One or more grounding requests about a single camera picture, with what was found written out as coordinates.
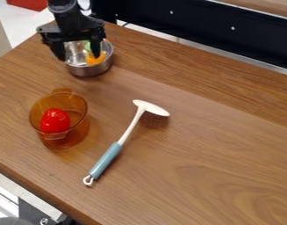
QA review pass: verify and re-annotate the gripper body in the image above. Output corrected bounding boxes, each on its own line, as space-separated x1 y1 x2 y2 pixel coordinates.
35 8 107 46

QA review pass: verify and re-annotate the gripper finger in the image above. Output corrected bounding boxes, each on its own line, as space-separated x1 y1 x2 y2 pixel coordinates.
50 40 68 62
89 38 104 59

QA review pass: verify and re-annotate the orange clear cup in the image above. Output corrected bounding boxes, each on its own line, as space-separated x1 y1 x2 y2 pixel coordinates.
28 88 92 151

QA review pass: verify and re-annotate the black metal frame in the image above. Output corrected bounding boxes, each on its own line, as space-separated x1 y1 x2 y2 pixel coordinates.
90 0 287 70

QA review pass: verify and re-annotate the red toy strawberry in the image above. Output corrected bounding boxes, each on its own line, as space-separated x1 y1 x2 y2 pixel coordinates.
39 107 72 134

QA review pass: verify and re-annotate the red box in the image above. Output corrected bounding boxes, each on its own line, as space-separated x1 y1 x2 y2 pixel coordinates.
5 0 50 12

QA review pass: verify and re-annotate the orange toy carrot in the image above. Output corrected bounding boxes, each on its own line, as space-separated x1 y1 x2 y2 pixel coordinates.
84 41 108 67

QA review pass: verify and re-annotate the white ladle with blue handle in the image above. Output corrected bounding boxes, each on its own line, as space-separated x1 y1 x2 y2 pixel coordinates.
82 98 172 187

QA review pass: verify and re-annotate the silver pot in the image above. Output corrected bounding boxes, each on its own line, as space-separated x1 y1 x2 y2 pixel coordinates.
63 40 117 78

